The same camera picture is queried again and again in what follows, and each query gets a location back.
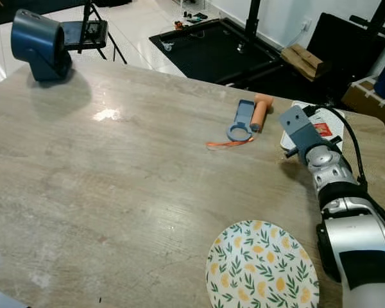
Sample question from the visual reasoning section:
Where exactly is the black bench pad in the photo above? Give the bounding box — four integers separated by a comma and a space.
307, 13, 385, 84

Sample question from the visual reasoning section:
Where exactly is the dark blue tabletop projector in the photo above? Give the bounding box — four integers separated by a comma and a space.
11, 10, 73, 82

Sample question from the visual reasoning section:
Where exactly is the lemon leaf patterned plate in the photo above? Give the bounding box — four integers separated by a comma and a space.
206, 220, 320, 308

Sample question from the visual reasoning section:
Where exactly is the orange cylinder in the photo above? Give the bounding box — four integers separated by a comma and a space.
250, 94, 273, 133

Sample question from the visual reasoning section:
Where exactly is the grey ring holder gadget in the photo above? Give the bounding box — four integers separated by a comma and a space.
226, 99, 256, 142

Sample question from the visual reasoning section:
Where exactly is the brown cardboard box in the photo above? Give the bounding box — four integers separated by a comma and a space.
340, 77, 385, 132

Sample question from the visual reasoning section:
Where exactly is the light wooden table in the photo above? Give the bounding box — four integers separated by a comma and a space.
0, 59, 385, 308

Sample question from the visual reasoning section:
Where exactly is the white rectangular tray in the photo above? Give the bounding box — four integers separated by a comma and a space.
280, 101, 345, 155

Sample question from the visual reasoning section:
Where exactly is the thin orange strap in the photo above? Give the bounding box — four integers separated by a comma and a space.
206, 136, 251, 150

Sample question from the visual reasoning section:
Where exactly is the brown wooden block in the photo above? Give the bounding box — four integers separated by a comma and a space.
280, 43, 325, 81

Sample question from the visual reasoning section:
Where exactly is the small red packet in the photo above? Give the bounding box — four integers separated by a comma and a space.
313, 123, 334, 137

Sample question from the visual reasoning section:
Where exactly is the black rack post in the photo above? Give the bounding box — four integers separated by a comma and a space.
243, 0, 261, 36
366, 0, 385, 39

